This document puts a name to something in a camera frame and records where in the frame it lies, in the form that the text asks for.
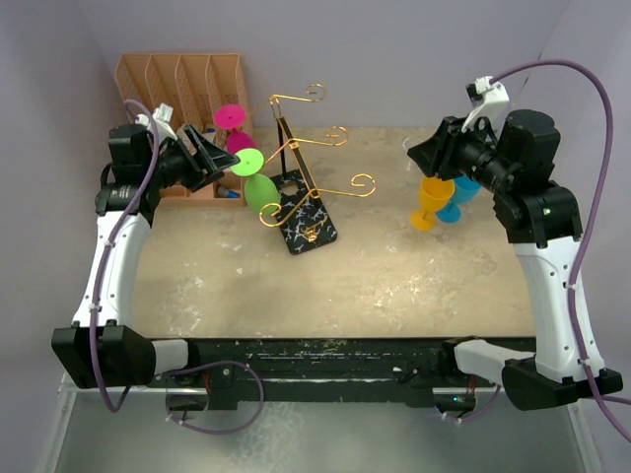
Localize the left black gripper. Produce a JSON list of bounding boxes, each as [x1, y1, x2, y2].
[[145, 125, 239, 192]]

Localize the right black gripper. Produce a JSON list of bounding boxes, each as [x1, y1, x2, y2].
[[409, 111, 517, 194]]

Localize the yellow wine glass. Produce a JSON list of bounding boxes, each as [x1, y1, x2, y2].
[[410, 177, 455, 232]]

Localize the blue wine glass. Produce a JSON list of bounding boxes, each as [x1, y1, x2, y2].
[[436, 175, 481, 224]]

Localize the pink wine glass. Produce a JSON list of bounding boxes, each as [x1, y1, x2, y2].
[[213, 104, 256, 154]]

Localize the green wine glass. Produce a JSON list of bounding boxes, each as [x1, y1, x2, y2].
[[231, 148, 281, 217]]

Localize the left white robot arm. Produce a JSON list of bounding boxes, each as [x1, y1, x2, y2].
[[51, 124, 239, 389]]

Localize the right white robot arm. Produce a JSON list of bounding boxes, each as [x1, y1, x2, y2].
[[407, 109, 623, 411]]

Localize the gold wine glass rack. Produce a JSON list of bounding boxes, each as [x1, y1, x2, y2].
[[256, 83, 377, 255]]

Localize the blue grey glue stick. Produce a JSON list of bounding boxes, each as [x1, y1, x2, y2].
[[216, 185, 241, 199]]

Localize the orange desk file organizer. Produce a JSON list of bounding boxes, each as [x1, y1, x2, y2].
[[97, 53, 252, 218]]

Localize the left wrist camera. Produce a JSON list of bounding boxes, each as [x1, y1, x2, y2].
[[135, 103, 178, 144]]

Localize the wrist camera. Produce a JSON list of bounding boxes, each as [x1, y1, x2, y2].
[[461, 76, 510, 132], [135, 103, 178, 144]]

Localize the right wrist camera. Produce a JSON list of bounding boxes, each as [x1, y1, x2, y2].
[[461, 76, 510, 132]]

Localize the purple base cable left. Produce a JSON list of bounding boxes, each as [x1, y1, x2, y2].
[[165, 361, 265, 436]]

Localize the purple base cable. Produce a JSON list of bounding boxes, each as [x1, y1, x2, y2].
[[441, 381, 502, 425], [165, 361, 265, 436]]

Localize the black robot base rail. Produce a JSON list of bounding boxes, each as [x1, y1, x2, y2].
[[147, 336, 538, 410]]

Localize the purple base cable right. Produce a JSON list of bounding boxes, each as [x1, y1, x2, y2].
[[441, 381, 502, 425]]

